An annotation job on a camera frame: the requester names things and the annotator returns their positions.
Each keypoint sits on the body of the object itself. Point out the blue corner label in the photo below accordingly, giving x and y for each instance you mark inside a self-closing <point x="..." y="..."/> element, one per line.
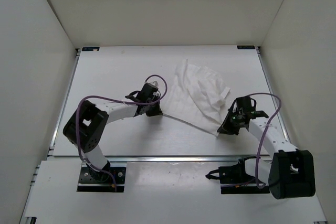
<point x="245" y="47"/>
<point x="90" y="49"/>

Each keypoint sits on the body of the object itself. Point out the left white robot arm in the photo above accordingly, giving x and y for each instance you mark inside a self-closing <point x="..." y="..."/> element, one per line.
<point x="86" y="126"/>

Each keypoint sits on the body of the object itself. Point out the white skirt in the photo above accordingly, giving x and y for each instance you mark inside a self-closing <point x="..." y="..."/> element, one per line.
<point x="197" y="96"/>

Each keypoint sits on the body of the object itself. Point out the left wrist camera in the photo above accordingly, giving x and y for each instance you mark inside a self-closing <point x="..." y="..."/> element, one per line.
<point x="155" y="84"/>

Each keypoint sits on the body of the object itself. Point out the left blue corner label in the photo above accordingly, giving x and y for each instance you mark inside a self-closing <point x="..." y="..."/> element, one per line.
<point x="90" y="49"/>

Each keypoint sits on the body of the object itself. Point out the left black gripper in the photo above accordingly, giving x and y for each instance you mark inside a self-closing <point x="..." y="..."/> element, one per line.
<point x="156" y="112"/>

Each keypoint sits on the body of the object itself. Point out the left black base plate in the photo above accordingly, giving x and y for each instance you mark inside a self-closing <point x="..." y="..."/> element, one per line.
<point x="97" y="182"/>

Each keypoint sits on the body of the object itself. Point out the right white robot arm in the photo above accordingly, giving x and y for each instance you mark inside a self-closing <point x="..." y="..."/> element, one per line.
<point x="279" y="168"/>

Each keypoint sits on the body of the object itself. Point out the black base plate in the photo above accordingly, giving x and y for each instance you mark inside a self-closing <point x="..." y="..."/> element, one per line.
<point x="97" y="182"/>
<point x="235" y="181"/>

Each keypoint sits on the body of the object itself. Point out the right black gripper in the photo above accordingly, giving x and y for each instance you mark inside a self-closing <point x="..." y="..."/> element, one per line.
<point x="226" y="128"/>

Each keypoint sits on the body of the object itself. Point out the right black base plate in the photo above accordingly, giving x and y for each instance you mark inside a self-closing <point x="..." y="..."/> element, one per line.
<point x="235" y="181"/>

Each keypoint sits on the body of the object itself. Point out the right blue corner label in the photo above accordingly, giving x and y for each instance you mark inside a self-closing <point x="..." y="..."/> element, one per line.
<point x="245" y="47"/>

